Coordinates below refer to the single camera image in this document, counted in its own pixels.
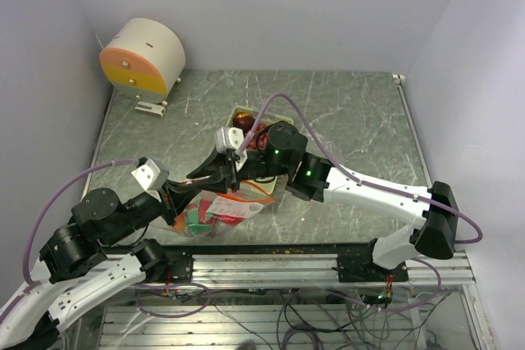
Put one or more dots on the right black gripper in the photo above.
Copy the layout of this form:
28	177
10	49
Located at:
217	164

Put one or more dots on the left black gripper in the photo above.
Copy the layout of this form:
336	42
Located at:
175	195

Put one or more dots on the red yellow mango toy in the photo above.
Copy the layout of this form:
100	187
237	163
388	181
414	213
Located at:
179	225

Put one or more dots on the clear orange zip bag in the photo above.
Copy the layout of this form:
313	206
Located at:
247	203

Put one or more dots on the pink dragon fruit toy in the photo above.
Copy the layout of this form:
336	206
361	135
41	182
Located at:
198	221

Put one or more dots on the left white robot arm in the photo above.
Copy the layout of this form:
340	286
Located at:
57	298

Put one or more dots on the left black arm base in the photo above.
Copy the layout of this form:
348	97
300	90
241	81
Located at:
172	266

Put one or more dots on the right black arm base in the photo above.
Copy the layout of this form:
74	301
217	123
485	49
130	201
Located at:
354	264

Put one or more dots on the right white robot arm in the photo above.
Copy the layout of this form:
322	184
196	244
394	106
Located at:
428	217

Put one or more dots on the purple grape bunch toy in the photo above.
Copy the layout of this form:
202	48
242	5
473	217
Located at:
259	140

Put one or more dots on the dark red apple toy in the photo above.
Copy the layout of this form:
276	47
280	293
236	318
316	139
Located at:
243	120

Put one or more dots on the pale green plastic basket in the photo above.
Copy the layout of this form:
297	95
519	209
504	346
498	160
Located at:
268	185

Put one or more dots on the small white grey block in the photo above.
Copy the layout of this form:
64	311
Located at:
150	109

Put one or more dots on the round cream drawer cabinet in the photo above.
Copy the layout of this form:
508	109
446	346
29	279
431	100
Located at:
144	60

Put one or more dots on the white corner clip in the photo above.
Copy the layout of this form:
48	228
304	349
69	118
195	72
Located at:
398	77

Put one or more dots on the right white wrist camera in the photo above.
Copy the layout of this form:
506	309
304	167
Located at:
230	139

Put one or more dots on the aluminium frame rail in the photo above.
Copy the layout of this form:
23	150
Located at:
290	298

